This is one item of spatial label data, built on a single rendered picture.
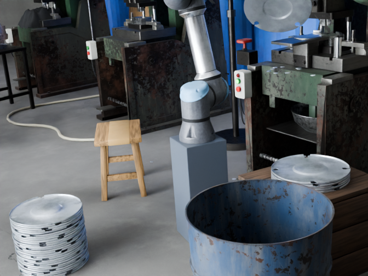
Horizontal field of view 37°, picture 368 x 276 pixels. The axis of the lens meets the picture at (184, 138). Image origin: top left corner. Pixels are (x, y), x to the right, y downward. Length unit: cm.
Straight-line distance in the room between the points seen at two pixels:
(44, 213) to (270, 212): 93
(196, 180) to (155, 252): 36
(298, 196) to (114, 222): 115
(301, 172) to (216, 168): 39
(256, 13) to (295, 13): 17
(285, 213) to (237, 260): 41
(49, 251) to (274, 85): 129
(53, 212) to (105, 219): 49
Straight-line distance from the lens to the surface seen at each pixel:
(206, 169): 225
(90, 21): 559
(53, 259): 226
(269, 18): 249
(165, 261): 229
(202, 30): 230
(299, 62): 263
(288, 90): 262
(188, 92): 218
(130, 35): 401
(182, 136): 224
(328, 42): 267
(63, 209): 229
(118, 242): 246
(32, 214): 228
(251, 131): 279
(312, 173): 205
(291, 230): 181
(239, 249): 142
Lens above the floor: 117
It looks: 18 degrees down
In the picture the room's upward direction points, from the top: 4 degrees counter-clockwise
